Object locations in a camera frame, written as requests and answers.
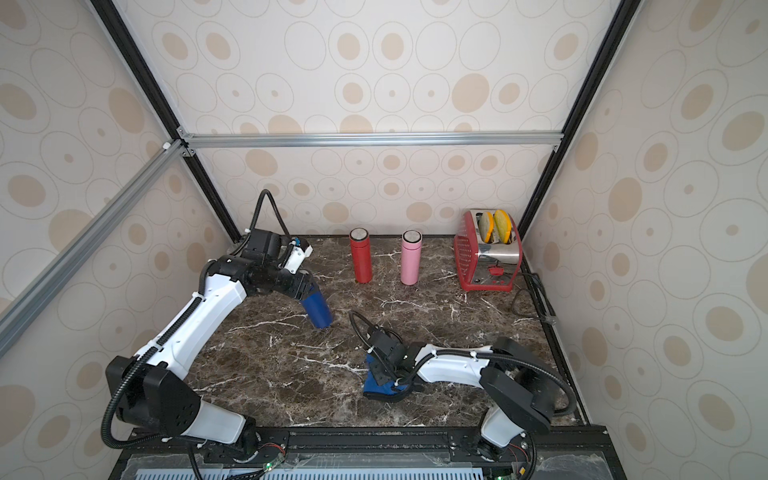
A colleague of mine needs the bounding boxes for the blue cloth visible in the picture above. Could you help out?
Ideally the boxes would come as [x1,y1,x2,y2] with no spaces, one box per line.
[363,355,412,403]

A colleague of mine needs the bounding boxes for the blue thermos bottle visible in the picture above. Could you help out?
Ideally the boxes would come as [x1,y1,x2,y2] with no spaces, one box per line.
[300,285,333,329]

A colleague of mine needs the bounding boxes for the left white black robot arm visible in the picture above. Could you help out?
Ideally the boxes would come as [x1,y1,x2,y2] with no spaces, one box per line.
[100,224,333,461]

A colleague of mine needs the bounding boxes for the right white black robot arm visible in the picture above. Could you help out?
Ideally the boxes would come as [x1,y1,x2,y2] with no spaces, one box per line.
[348,310,577,461]

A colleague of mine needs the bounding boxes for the red thermos bottle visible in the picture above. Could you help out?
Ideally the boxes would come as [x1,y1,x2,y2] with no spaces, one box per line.
[349,227,373,284]

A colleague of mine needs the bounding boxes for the pink thermos bottle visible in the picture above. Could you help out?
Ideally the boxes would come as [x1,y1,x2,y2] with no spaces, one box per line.
[400,230,423,286]

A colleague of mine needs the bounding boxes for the red polka dot toaster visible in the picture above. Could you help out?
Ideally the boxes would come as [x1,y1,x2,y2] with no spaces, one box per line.
[454,209,523,292]

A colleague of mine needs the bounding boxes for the left yellow toast slice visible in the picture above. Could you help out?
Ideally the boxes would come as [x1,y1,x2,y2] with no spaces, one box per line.
[477,211,495,243]

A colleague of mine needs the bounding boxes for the yellow toast slice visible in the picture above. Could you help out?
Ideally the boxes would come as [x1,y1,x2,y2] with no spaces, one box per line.
[477,211,495,243]
[493,209,514,244]

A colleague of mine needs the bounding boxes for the right yellow toast slice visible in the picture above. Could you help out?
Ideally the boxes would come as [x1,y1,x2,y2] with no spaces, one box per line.
[493,209,514,244]

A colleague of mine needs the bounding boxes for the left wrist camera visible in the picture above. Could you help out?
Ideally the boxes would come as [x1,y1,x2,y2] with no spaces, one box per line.
[283,237,313,274]

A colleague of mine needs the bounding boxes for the horizontal aluminium rail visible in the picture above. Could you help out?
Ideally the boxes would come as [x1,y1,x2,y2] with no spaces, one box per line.
[183,131,563,149]

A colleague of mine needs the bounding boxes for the left diagonal aluminium rail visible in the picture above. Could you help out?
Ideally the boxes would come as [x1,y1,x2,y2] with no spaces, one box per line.
[1,139,184,354]

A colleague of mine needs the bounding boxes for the black toaster power cable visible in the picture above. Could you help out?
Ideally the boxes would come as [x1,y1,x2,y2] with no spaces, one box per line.
[509,269,559,328]

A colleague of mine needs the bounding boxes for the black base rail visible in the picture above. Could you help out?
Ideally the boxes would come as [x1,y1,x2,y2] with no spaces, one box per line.
[110,426,625,479]

